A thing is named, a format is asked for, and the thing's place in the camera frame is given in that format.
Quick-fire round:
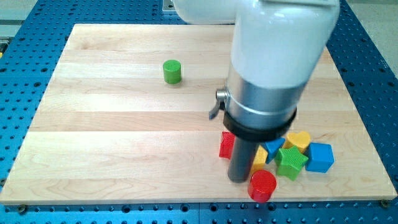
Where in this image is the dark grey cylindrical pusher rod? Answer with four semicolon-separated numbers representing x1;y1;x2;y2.
228;138;259;183

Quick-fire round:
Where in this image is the red cylinder block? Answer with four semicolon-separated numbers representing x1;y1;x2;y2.
248;170;277;203

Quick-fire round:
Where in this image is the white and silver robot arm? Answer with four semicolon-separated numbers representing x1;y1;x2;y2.
174;0;340;183

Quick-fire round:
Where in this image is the yellow heart block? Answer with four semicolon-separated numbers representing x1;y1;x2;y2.
282;131;311;154

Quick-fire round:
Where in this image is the red textured block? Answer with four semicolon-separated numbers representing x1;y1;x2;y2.
219;131;235;159

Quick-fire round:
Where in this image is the blue triangle block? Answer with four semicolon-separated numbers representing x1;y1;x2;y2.
261;138;285;164

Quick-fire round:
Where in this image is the green star block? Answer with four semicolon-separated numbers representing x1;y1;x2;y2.
274;146;308;181

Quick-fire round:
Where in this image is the blue cube block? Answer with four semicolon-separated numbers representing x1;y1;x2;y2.
305;142;335;173

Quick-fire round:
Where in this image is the green cylinder block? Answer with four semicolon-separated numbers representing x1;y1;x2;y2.
163;60;182;85

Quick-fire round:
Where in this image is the light wooden board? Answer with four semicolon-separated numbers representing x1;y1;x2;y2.
1;24;397;205

